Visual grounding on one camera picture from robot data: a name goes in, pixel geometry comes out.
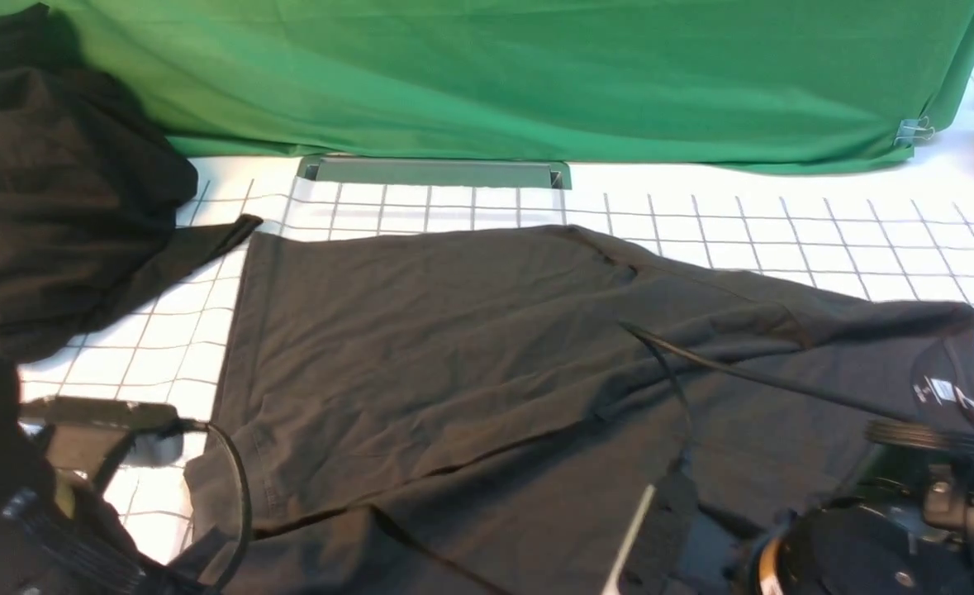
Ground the dark gray long-sleeve shirt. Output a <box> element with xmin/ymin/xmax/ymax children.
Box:
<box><xmin>215</xmin><ymin>226</ymin><xmax>974</xmax><ymax>594</ymax></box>

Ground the binder clip on cloth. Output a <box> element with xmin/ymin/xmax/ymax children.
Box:
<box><xmin>893</xmin><ymin>116</ymin><xmax>936</xmax><ymax>148</ymax></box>

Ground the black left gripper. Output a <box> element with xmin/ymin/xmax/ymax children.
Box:
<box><xmin>0</xmin><ymin>487</ymin><xmax>207</xmax><ymax>594</ymax></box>

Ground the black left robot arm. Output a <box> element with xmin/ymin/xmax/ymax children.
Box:
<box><xmin>0</xmin><ymin>358</ymin><xmax>206</xmax><ymax>594</ymax></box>

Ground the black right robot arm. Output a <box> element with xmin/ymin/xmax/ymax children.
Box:
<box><xmin>727</xmin><ymin>445</ymin><xmax>974</xmax><ymax>594</ymax></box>

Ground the gray metal tray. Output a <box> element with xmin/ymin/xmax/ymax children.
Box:
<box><xmin>297</xmin><ymin>155</ymin><xmax>573</xmax><ymax>191</ymax></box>

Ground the white grid table mat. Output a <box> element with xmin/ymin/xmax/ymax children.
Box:
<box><xmin>15</xmin><ymin>169</ymin><xmax>974</xmax><ymax>525</ymax></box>

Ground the green backdrop cloth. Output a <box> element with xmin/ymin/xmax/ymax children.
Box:
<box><xmin>47</xmin><ymin>1</ymin><xmax>974</xmax><ymax>174</ymax></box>

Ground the pile of dark clothes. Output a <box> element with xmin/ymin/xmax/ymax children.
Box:
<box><xmin>0</xmin><ymin>2</ymin><xmax>263</xmax><ymax>363</ymax></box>

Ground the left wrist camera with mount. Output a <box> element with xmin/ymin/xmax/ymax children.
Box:
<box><xmin>19</xmin><ymin>395</ymin><xmax>207</xmax><ymax>493</ymax></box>

